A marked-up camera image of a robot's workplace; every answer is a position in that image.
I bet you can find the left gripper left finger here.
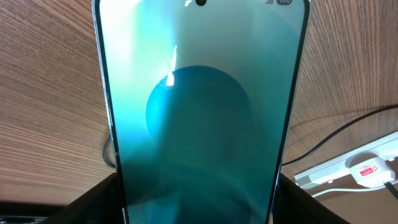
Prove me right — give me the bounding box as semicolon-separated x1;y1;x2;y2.
40;173;127;224

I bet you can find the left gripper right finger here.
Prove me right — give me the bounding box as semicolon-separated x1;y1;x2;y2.
272;174;349;224

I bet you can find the black USB charging cable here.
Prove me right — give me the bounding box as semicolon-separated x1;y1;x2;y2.
102;105;398;200

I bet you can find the white power strip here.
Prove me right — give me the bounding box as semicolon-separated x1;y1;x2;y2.
294;131;397;189

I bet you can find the teal screen Galaxy smartphone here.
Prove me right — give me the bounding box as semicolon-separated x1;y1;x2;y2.
92;0;311;223

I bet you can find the white USB charger plug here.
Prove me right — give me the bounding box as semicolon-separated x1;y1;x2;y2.
349;157;396;188

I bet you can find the white power strip cord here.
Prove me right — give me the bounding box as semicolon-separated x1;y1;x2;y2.
310;183;392;198

